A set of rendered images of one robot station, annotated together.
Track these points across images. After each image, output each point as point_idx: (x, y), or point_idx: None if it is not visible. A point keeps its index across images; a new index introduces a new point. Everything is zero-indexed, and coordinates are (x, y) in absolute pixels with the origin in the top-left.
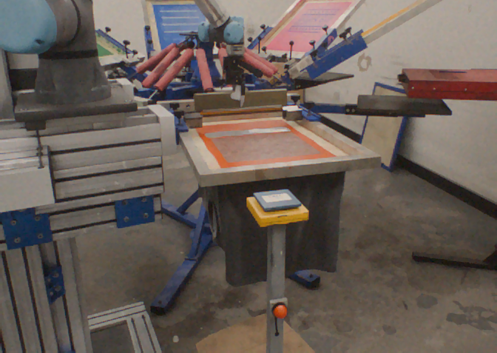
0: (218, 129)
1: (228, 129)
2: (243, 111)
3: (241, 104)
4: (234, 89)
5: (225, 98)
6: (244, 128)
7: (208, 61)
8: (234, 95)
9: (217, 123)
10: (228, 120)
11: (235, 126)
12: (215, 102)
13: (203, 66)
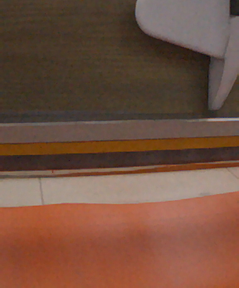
0: (22, 285)
1: (105, 281)
2: (223, 142)
3: (221, 93)
4: None
5: (95, 27)
6: (224, 273)
7: None
8: (168, 4)
9: (46, 193)
10: (109, 172)
11: (156, 249)
12: (2, 62)
13: None
